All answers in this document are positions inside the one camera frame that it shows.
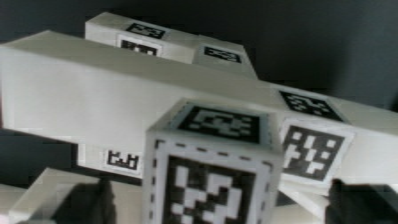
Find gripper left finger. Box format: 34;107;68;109
52;179;118;224

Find white chair seat block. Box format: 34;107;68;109
0;143;148;224

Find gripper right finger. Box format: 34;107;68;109
326;179;398;224

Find white cube nut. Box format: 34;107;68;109
86;12;258;79
143;100;283;224

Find white chair back frame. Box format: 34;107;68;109
0;31;398;188

